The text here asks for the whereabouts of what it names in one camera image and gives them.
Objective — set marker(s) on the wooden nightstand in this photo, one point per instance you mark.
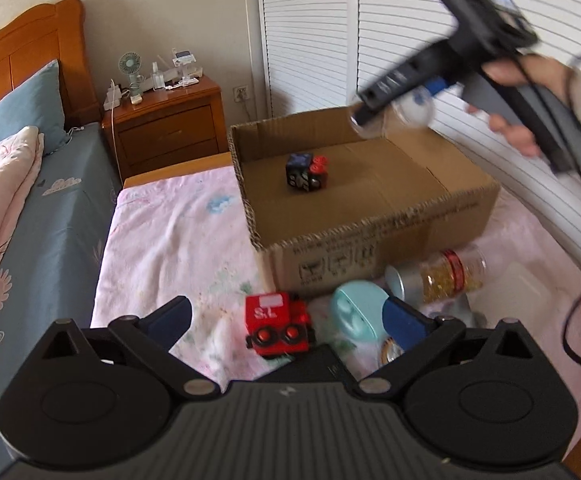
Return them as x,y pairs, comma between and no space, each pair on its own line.
166,128

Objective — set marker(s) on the blue-grey bed sheet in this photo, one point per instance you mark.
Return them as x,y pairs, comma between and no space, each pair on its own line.
50,268

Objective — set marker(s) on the person's right hand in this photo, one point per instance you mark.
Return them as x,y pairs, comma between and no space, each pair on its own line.
526,101

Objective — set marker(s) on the wall power socket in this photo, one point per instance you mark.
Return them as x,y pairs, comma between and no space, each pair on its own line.
241,94

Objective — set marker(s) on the wooden headboard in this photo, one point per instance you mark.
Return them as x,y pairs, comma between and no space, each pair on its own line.
40,35

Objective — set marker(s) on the white power strip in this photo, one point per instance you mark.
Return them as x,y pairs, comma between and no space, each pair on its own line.
113,97

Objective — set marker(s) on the clear spray bottle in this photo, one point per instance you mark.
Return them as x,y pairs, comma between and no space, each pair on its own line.
157,77

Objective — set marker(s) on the pink floral bed sheet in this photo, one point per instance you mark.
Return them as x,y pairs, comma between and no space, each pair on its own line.
188,236

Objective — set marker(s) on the small green desk fan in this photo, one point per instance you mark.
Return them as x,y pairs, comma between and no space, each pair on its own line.
130,65

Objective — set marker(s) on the grey elephant toy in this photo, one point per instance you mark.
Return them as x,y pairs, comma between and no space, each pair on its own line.
460,309

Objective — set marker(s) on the jar with gold contents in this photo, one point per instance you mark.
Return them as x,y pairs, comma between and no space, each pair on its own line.
443,276

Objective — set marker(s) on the clear correction tape dispenser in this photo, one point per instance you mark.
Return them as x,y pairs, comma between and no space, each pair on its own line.
390,351

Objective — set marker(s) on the brown cardboard box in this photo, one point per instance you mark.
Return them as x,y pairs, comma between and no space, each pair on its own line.
397,198

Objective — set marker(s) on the blue pillow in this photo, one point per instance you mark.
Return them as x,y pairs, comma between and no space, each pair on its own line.
36,102

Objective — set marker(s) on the black blue toy cube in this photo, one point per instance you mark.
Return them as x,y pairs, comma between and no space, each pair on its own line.
307,172

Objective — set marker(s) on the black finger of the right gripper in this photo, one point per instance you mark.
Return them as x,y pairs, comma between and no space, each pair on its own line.
436,61

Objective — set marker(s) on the black flat rectangular case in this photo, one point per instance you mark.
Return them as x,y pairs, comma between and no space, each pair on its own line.
319,364

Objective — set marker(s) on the white louvered closet doors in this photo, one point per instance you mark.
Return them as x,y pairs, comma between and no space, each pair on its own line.
320,53

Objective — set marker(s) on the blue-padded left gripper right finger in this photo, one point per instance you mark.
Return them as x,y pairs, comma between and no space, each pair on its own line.
425,342

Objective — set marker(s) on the white translucent plastic box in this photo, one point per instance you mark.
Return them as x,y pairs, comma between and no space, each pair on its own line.
517,293

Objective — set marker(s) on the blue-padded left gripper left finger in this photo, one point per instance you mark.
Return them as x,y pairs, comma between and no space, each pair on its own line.
148,342

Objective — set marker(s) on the white phone stand gadget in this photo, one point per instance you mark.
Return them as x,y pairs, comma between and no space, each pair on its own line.
184,61

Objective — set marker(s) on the red toy train car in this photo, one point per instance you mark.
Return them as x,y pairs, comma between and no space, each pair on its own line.
278,324

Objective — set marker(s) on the mint green oval case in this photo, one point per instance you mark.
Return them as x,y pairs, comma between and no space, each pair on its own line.
356,308

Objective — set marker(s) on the clear plastic jar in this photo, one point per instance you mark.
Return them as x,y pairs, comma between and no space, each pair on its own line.
414,110

